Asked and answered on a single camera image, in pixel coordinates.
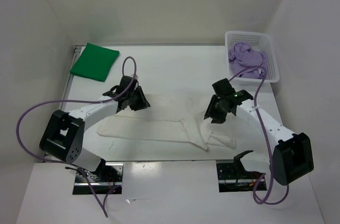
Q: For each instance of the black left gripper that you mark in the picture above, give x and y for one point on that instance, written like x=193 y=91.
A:
x=140 y=105

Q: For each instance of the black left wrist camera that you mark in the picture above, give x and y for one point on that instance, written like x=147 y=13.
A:
x=126 y=86

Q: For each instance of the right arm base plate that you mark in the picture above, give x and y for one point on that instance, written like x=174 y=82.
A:
x=229 y=180

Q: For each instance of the green t shirt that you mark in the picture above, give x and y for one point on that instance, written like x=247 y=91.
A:
x=94 y=63

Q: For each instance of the white plastic basket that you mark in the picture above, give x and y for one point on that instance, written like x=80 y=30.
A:
x=260 y=42

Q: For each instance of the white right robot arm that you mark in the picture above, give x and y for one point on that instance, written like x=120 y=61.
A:
x=291 y=153

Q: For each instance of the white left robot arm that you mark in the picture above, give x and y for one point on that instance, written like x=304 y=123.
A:
x=63 y=136

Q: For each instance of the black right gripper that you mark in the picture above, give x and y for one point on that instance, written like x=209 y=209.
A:
x=218 y=118

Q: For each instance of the white t shirt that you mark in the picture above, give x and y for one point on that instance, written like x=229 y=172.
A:
x=170 y=118

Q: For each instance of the lavender t shirt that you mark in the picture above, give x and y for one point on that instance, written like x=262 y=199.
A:
x=247 y=62

